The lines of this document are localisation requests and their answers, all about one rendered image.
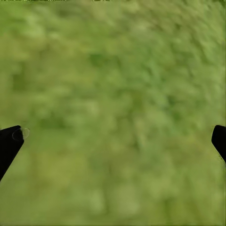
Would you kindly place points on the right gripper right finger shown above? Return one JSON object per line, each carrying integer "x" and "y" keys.
{"x": 219, "y": 140}

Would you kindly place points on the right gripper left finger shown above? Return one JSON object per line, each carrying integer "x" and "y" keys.
{"x": 11, "y": 141}

